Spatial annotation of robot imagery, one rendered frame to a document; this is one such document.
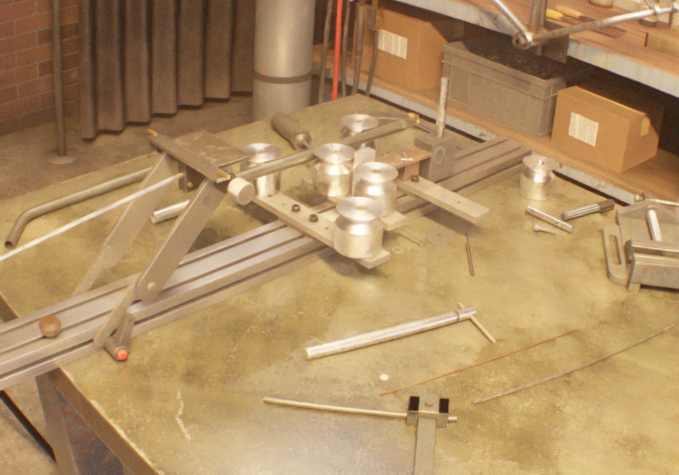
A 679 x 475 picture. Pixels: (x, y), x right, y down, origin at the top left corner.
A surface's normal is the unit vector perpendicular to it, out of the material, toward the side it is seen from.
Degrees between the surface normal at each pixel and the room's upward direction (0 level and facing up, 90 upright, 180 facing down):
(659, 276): 90
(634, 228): 0
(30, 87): 90
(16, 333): 0
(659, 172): 0
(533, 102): 90
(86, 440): 90
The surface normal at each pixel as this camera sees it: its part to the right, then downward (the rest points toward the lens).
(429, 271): 0.06, -0.90
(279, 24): -0.10, 0.43
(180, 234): 0.69, 0.36
